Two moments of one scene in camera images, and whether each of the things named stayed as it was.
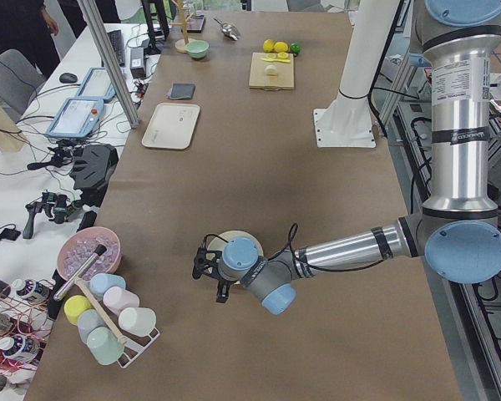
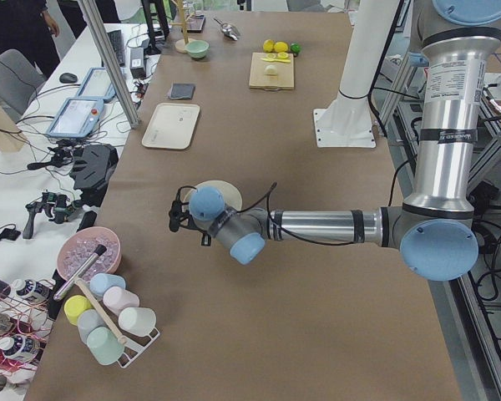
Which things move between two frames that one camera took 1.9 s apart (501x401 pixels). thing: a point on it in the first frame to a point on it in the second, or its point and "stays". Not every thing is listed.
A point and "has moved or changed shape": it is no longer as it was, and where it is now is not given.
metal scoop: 229,29 stays
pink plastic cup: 117,299 stays
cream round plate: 216,243 has moved or changed shape
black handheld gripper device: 58,205 stays
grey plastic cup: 87,321 stays
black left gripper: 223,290 to 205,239
